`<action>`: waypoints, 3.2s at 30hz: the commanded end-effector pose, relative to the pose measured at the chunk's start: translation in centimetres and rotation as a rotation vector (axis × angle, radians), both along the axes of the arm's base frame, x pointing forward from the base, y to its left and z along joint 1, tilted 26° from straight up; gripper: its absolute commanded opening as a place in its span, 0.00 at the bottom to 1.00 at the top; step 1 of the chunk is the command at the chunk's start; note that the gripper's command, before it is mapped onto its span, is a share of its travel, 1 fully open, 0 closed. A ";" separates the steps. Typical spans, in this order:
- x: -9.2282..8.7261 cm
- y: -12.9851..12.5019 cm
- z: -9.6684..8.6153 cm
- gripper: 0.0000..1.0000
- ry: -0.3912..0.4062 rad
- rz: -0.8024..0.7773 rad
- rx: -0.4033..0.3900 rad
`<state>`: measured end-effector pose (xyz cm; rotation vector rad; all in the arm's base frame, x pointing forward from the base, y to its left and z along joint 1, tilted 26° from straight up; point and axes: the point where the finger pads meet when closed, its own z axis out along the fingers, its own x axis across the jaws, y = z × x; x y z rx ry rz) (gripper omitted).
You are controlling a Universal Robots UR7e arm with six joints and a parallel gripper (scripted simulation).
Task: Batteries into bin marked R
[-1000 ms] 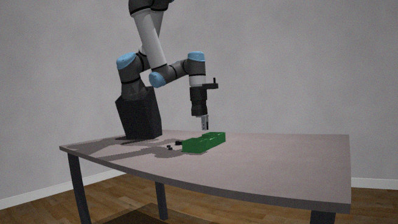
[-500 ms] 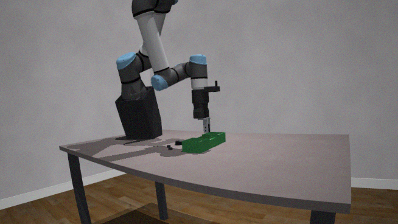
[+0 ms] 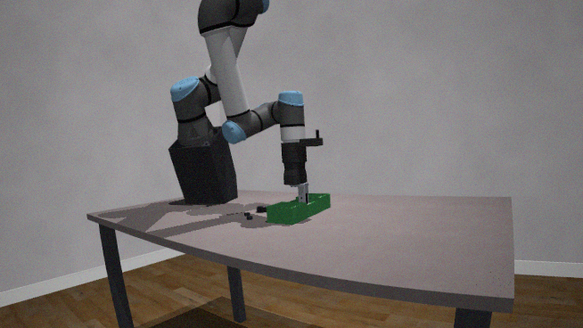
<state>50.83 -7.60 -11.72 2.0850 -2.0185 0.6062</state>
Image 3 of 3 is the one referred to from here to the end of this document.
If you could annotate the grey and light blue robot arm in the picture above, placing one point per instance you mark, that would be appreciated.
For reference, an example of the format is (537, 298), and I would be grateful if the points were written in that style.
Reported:
(217, 20)

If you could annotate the green three-compartment bin rack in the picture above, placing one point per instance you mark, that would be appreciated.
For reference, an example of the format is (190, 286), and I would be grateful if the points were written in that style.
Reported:
(292, 212)

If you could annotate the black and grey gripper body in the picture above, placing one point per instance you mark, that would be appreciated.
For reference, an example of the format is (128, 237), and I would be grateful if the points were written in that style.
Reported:
(294, 153)

